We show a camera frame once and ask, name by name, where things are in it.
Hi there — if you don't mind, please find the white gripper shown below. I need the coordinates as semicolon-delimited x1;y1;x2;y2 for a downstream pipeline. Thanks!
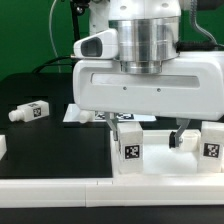
73;51;224;148

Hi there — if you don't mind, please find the white square table top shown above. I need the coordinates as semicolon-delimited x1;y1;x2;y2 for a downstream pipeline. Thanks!
111;129;224;183

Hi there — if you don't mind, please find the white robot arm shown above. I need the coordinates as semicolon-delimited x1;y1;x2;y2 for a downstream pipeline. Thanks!
73;0;224;147

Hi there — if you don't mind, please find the white marker sheet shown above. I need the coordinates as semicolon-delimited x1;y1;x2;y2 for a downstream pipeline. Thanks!
63;104;156;122

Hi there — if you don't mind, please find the white front obstacle bar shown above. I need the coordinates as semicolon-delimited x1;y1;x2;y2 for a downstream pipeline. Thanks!
0;175;224;208

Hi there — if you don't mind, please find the white obstacle bar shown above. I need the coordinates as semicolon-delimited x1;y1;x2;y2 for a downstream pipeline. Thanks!
0;175;224;208
0;135;7;160

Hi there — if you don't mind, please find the white left obstacle bar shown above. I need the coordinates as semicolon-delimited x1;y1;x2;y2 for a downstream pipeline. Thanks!
0;135;7;160

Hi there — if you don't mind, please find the black cable bundle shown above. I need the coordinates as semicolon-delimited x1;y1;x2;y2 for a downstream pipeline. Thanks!
31;0;84;75

